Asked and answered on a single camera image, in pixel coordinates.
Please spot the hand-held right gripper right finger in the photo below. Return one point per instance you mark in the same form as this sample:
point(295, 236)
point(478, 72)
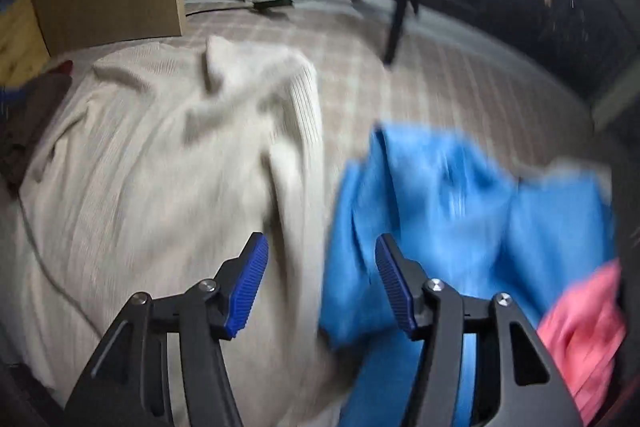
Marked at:
point(395, 287)

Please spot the cream knitted sweater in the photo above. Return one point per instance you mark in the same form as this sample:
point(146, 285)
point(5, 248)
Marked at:
point(150, 182)

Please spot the pink garment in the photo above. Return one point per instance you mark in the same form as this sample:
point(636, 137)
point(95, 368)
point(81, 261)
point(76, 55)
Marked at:
point(585, 322)

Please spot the dark brown cloth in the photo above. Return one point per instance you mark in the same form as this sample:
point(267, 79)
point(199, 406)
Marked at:
point(30, 117)

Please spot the blue garment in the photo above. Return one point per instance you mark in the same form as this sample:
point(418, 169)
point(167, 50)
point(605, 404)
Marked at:
point(450, 207)

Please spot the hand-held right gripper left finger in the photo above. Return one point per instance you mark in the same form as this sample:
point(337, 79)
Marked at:
point(247, 287)

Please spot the plaid bed sheet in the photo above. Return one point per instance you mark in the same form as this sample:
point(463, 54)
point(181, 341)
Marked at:
point(425, 72)

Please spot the red cloth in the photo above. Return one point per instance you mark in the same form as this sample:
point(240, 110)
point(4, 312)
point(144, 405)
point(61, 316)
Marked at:
point(62, 67)

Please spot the yellow panel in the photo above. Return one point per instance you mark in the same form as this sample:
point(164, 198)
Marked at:
point(17, 37)

